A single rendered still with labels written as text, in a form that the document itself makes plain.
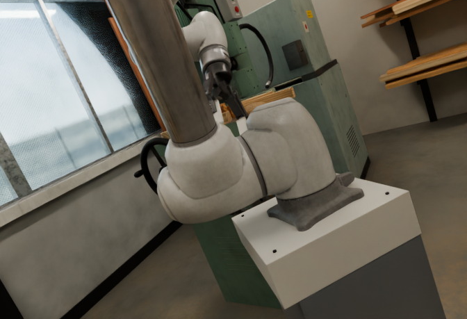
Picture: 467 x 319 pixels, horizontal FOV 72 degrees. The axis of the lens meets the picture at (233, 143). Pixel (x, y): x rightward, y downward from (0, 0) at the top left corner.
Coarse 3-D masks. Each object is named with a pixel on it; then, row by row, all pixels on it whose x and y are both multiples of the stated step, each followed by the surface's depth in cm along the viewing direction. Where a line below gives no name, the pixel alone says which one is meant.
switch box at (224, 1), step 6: (216, 0) 156; (222, 0) 154; (228, 0) 154; (234, 0) 158; (222, 6) 155; (228, 6) 154; (234, 6) 157; (222, 12) 156; (228, 12) 155; (234, 12) 156; (240, 12) 160; (228, 18) 156; (234, 18) 155; (240, 18) 162
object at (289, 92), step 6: (282, 90) 124; (288, 90) 123; (264, 96) 131; (270, 96) 128; (276, 96) 126; (282, 96) 125; (288, 96) 124; (294, 96) 123; (246, 102) 136; (252, 102) 133; (264, 102) 130
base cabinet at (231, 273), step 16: (192, 224) 159; (208, 224) 152; (224, 224) 146; (208, 240) 156; (224, 240) 150; (240, 240) 144; (208, 256) 161; (224, 256) 154; (240, 256) 148; (224, 272) 159; (240, 272) 152; (256, 272) 146; (224, 288) 164; (240, 288) 157; (256, 288) 151; (256, 304) 155; (272, 304) 149
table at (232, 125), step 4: (232, 120) 128; (224, 124) 125; (228, 124) 124; (232, 124) 123; (236, 124) 122; (232, 128) 124; (236, 128) 123; (232, 132) 125; (236, 132) 124; (236, 136) 124; (156, 148) 152; (160, 148) 151; (164, 148) 149; (160, 152) 152; (164, 152) 150
